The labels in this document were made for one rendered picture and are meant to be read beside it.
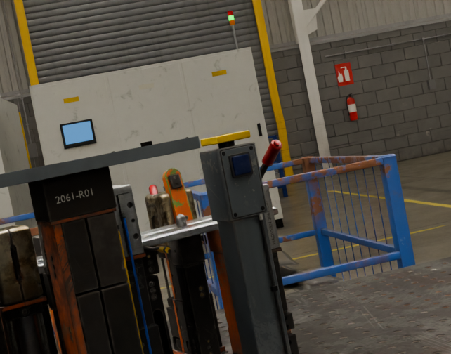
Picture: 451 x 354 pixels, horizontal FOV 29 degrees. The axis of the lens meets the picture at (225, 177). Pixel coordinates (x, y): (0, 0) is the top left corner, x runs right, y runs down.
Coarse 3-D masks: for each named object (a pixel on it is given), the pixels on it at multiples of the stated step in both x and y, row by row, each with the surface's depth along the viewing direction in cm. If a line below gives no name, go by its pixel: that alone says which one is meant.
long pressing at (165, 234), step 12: (204, 216) 181; (156, 228) 176; (168, 228) 171; (180, 228) 167; (192, 228) 162; (204, 228) 163; (216, 228) 164; (144, 240) 157; (156, 240) 158; (168, 240) 159
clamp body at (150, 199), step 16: (160, 192) 191; (160, 208) 185; (192, 208) 186; (160, 224) 187; (160, 256) 192; (176, 272) 185; (176, 288) 187; (208, 288) 188; (176, 304) 188; (176, 320) 189; (176, 336) 192; (176, 352) 192; (224, 352) 188
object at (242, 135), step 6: (240, 132) 136; (246, 132) 136; (204, 138) 138; (210, 138) 136; (216, 138) 134; (222, 138) 135; (228, 138) 135; (234, 138) 136; (240, 138) 136; (204, 144) 138; (210, 144) 137; (222, 144) 137; (228, 144) 137; (234, 144) 138
